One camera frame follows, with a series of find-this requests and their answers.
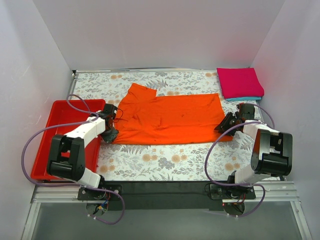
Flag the red plastic bin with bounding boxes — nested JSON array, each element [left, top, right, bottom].
[[30, 99, 107, 180]]

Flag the folded teal t shirt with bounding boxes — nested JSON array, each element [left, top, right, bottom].
[[225, 96, 262, 102]]

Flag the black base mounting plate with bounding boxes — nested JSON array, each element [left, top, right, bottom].
[[77, 181, 256, 211]]

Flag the purple cable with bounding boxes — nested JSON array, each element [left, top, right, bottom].
[[204, 103, 276, 218], [21, 93, 126, 225]]

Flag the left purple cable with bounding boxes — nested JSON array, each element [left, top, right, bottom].
[[21, 93, 126, 225]]

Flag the orange t shirt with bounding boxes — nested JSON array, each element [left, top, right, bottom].
[[114, 83, 225, 145]]

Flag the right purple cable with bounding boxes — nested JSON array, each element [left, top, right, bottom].
[[204, 103, 276, 218]]

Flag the folded magenta t shirt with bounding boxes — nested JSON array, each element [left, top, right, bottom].
[[216, 67, 265, 99]]

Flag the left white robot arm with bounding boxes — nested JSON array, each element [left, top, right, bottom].
[[46, 103, 119, 200]]

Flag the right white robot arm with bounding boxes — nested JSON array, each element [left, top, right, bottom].
[[215, 103, 293, 199]]

